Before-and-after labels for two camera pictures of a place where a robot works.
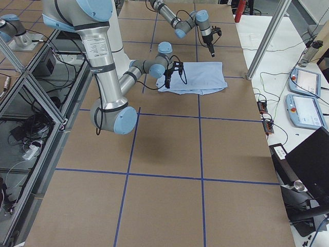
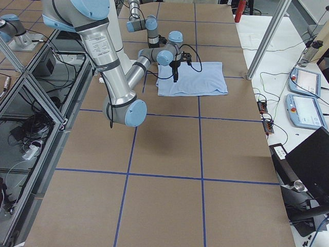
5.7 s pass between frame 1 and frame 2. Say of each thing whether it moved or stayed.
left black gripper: moved
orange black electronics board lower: stayed
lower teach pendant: stayed
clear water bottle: stayed
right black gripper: moved
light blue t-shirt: stayed
